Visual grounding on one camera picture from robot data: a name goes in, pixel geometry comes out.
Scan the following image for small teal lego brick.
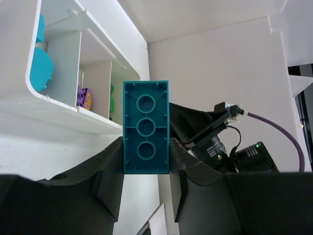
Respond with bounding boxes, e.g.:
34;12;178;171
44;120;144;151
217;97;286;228
36;14;45;43

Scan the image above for teal rectangular lego brick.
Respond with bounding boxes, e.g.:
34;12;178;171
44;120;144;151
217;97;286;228
123;81;170;174

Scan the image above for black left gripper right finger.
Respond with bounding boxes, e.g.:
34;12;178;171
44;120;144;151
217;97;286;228
169;138;313;235

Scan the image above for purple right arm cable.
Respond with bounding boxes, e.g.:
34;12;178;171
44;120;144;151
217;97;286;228
241;110;306;172

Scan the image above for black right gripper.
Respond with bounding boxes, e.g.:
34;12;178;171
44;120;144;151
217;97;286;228
169;101;279;175

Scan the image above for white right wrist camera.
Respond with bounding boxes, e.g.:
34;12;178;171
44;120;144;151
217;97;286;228
224;102;245;124

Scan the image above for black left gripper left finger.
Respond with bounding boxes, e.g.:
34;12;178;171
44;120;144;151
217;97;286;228
0;137;124;235

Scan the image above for purple lego brick stack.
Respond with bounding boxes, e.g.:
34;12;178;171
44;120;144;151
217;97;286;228
76;86;92;110

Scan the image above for white three-compartment tray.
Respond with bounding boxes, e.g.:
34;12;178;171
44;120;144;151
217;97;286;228
0;0;149;135

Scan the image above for green lego plate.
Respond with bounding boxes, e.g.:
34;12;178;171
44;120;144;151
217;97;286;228
110;84;114;113

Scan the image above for teal lego brick cluster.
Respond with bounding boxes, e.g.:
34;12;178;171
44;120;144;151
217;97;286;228
30;47;54;92

